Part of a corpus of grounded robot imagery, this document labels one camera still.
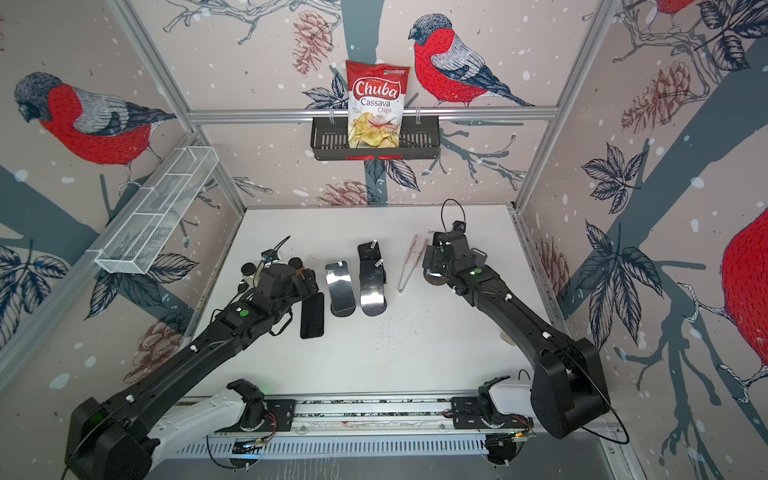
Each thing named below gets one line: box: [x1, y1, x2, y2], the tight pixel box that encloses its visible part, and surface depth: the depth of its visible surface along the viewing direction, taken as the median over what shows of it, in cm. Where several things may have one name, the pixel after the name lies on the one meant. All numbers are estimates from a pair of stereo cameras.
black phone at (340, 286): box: [324, 261, 356, 313], surface depth 90 cm
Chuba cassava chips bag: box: [346, 60, 410, 149], surface depth 86 cm
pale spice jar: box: [240, 262, 257, 288], surface depth 93 cm
